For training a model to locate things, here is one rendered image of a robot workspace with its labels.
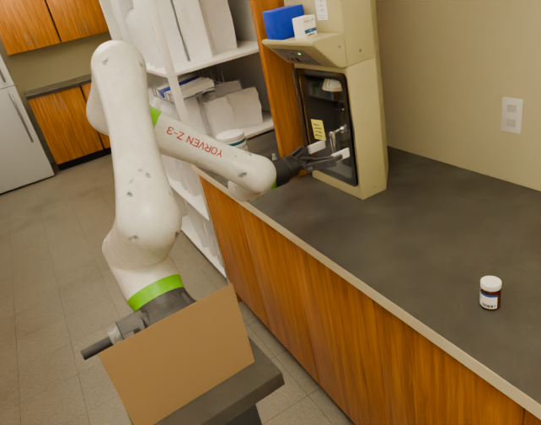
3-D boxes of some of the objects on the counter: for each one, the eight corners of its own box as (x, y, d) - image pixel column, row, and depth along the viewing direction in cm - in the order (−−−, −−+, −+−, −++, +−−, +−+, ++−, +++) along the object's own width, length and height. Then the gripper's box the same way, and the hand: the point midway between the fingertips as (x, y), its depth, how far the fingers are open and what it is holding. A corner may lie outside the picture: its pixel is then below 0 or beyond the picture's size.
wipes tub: (243, 154, 228) (236, 126, 221) (254, 161, 217) (248, 131, 210) (220, 164, 223) (211, 135, 216) (231, 170, 212) (223, 140, 206)
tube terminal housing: (359, 156, 198) (337, -44, 162) (415, 175, 171) (403, -58, 136) (312, 176, 189) (277, -30, 153) (362, 200, 163) (335, -43, 127)
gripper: (302, 168, 136) (358, 144, 144) (263, 150, 157) (314, 130, 164) (306, 190, 140) (361, 166, 148) (267, 169, 160) (317, 149, 168)
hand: (334, 148), depth 156 cm, fingers open, 13 cm apart
